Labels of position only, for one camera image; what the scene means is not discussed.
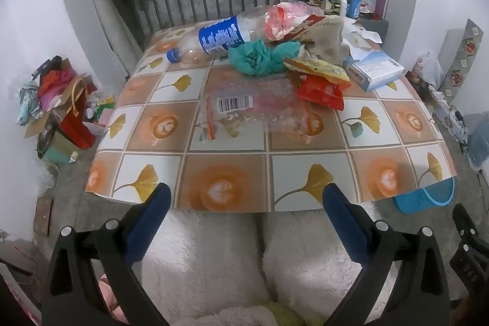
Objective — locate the patterned tablecloth table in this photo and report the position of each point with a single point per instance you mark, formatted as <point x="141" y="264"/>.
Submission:
<point x="229" y="161"/>

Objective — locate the patterned grey board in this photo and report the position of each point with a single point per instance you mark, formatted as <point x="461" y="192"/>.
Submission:
<point x="460" y="58"/>

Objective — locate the blue plastic basket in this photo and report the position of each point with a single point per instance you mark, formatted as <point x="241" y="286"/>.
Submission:
<point x="420" y="198"/>

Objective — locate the green plastic bag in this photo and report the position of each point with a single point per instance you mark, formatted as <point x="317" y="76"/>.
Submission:
<point x="259" y="58"/>

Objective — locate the grey counter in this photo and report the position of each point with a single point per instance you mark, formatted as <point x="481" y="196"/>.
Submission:
<point x="376" y="29"/>

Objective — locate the teal box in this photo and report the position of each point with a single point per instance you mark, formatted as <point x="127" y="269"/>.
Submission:
<point x="57" y="152"/>

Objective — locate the clear plastic bottle blue label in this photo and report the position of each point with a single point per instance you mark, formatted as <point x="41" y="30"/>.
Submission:
<point x="219" y="35"/>

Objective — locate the red white paper bag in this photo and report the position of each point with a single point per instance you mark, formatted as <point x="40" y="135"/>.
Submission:
<point x="324" y="39"/>

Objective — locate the yellow snack packet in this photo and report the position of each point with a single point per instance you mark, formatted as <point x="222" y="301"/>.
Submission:
<point x="321" y="70"/>

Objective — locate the red brick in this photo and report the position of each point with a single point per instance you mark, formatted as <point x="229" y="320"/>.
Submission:
<point x="43" y="215"/>

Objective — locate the stack of white boxes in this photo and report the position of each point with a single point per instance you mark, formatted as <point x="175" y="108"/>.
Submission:
<point x="447" y="110"/>

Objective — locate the pink box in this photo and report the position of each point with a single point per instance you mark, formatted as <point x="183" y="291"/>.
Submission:
<point x="381" y="7"/>

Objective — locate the red gift bag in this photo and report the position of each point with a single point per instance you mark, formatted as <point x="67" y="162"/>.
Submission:
<point x="76" y="119"/>

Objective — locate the blue white cardboard box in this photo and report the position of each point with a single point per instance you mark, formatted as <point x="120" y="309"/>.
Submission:
<point x="376" y="72"/>

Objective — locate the clear plastic bag with barcode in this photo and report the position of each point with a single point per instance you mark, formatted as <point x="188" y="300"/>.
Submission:
<point x="263" y="104"/>

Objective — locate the red snack packet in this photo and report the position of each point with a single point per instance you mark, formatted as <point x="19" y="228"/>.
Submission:
<point x="321" y="93"/>

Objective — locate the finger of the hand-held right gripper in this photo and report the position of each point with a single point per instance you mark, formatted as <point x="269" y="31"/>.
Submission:
<point x="472" y="265"/>

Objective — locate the dark cardboard box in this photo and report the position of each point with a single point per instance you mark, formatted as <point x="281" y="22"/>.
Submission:
<point x="417" y="81"/>

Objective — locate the pile of colourful clothes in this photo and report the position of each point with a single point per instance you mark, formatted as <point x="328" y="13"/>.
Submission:
<point x="49" y="89"/>

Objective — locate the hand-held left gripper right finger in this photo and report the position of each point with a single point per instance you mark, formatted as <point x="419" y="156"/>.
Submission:
<point x="344" y="223"/>

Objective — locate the small white bottle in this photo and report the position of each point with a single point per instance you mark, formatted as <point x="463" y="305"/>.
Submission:
<point x="344" y="8"/>

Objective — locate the blue detergent bottle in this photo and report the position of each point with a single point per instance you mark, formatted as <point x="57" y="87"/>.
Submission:
<point x="356" y="3"/>

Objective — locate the red translucent plastic bag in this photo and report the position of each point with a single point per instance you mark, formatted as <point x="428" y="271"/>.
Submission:
<point x="286" y="18"/>

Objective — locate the brown cardboard box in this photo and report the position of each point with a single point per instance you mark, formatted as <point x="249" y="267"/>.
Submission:
<point x="42" y="123"/>

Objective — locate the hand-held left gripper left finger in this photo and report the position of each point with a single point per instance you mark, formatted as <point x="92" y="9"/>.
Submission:
<point x="151" y="219"/>

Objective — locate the white plastic bag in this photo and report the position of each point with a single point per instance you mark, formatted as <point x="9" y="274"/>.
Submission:
<point x="429" y="68"/>

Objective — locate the pink slipper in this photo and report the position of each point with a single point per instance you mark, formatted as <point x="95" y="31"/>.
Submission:
<point x="110" y="299"/>

